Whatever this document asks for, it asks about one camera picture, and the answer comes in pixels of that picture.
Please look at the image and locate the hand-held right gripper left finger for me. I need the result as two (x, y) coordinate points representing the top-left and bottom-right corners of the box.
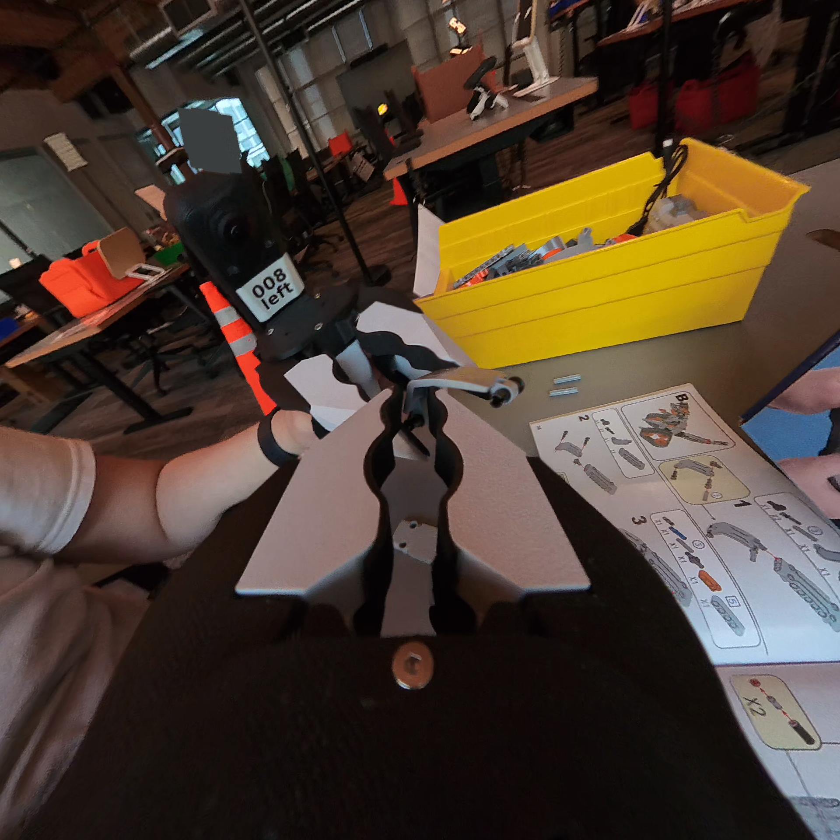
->
(234, 388), (400, 636)

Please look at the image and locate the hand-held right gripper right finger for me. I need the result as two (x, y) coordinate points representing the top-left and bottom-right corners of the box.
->
(427, 387), (592, 634)

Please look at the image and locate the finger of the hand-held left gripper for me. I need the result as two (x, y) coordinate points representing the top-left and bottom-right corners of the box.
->
(336, 301), (463, 403)
(283, 353), (398, 431)

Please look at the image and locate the grey curved building beam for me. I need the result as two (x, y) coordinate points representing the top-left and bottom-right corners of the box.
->
(402, 366), (526, 421)

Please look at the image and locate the black connector pin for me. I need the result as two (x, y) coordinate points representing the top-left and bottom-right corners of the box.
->
(399, 412), (435, 462)

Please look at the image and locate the deep yellow parts bin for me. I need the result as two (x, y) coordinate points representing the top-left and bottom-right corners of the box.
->
(415, 136), (812, 370)

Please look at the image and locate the office desk with wooden edge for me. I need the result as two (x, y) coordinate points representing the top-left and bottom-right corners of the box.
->
(382, 74), (599, 199)
(0, 262), (221, 435)
(596, 0), (840, 50)

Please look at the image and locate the person's left hand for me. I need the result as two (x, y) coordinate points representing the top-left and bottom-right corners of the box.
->
(272, 408), (330, 462)

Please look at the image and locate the orange traffic cone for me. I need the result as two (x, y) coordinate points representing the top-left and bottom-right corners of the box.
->
(199, 281), (280, 416)

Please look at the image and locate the white sheet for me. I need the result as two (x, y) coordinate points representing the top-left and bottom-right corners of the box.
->
(412, 205), (448, 298)

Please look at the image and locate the pile of grey building parts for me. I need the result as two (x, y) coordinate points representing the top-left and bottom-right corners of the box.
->
(449, 226), (647, 291)

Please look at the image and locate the white instruction booklet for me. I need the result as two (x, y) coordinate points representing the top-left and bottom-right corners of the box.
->
(529, 382), (840, 840)

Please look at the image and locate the black pole stand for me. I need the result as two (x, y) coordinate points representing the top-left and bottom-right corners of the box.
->
(238, 0), (396, 287)

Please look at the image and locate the orange crate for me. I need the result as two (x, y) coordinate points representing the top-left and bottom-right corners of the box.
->
(38, 239), (151, 320)

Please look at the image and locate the brown panel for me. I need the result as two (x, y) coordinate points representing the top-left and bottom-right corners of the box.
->
(411, 45), (488, 124)

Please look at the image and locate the black and white device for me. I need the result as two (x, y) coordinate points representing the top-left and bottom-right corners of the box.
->
(461, 56), (511, 120)

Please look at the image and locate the grey motor block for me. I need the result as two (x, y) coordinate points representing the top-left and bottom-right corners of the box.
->
(646, 196), (711, 235)

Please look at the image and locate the white stand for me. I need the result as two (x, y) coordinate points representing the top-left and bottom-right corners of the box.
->
(511, 0), (560, 98)

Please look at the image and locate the blue robot kit box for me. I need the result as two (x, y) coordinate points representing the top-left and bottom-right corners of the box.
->
(740, 327), (840, 501)

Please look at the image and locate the white wall notice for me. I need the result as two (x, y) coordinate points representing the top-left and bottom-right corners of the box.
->
(42, 134), (88, 173)

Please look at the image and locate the black cable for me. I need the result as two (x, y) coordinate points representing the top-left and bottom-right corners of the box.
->
(640, 143), (691, 232)

